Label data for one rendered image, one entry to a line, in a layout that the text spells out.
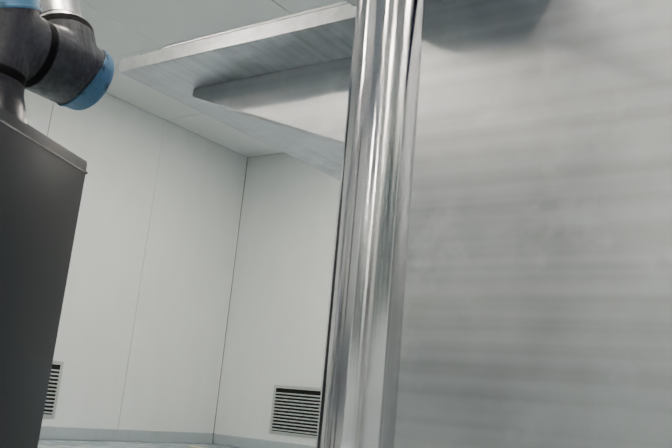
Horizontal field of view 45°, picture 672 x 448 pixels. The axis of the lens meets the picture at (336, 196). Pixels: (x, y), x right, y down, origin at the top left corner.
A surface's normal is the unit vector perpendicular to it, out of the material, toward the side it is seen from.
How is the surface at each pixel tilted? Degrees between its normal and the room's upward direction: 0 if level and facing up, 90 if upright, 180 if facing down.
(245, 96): 90
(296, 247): 90
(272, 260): 90
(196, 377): 90
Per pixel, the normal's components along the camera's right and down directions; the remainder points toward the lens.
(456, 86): -0.56, -0.25
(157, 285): 0.82, -0.07
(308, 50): -0.09, 0.96
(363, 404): 0.09, -0.25
